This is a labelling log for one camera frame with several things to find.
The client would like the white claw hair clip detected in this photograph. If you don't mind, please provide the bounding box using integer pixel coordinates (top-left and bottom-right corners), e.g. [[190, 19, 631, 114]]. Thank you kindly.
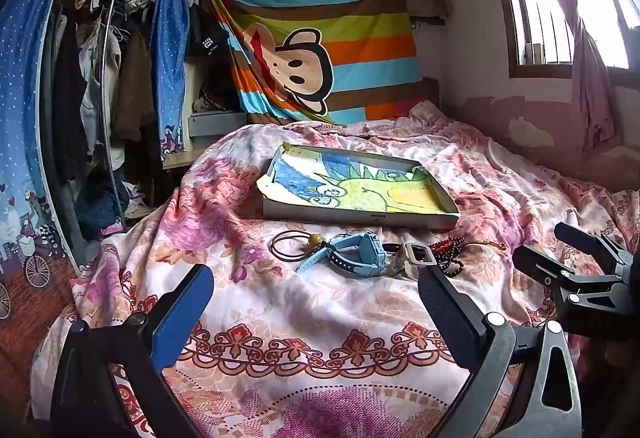
[[387, 242, 442, 280]]

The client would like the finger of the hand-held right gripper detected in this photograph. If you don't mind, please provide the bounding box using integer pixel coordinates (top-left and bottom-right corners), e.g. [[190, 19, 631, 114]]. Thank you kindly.
[[512, 245, 581, 291], [554, 221, 635, 269]]

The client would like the pink floral blanket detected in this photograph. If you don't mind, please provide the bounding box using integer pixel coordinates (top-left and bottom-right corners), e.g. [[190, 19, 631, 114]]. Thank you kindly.
[[30, 101, 640, 438]]

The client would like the metal wardrobe pole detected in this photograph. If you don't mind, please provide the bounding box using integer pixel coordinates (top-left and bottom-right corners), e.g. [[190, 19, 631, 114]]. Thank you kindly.
[[98, 0, 127, 231]]

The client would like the cardboard box with crayon drawing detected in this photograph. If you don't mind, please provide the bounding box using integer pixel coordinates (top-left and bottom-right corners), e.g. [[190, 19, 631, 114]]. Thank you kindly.
[[256, 142, 461, 230]]

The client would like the light blue wrist watch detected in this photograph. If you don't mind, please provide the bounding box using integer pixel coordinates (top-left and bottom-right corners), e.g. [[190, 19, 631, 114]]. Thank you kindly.
[[296, 231, 387, 278]]

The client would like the striped monkey print cloth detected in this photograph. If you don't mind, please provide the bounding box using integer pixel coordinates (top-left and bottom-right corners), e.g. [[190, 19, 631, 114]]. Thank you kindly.
[[215, 0, 424, 125]]

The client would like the large blue dotted wardrobe curtain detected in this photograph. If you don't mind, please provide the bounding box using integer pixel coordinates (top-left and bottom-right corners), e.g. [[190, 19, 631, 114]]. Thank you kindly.
[[0, 0, 98, 319]]

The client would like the pink curtain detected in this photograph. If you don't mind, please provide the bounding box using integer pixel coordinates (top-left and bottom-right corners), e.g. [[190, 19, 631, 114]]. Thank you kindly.
[[492, 0, 640, 145]]

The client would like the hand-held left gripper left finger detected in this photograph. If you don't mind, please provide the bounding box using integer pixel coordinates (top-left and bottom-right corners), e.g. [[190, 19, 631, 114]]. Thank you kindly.
[[50, 263, 216, 438]]

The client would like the clothes rack with hanging clothes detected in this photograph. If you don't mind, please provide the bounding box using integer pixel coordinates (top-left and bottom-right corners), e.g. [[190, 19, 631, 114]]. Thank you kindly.
[[42, 0, 158, 239]]

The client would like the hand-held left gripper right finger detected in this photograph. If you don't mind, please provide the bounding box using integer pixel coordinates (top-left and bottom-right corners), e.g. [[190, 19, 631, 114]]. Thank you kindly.
[[417, 263, 584, 438]]

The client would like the dark bead bracelet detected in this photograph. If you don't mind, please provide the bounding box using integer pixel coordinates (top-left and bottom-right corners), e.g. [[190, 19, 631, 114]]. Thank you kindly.
[[432, 238, 472, 277]]

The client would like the narrow blue dotted wardrobe curtain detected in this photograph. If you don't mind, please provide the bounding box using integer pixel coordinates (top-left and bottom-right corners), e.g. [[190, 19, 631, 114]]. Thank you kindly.
[[151, 0, 194, 164]]

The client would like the black hair tie yellow bead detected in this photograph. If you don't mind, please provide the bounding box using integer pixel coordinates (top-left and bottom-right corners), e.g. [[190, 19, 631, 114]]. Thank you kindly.
[[271, 231, 327, 264]]

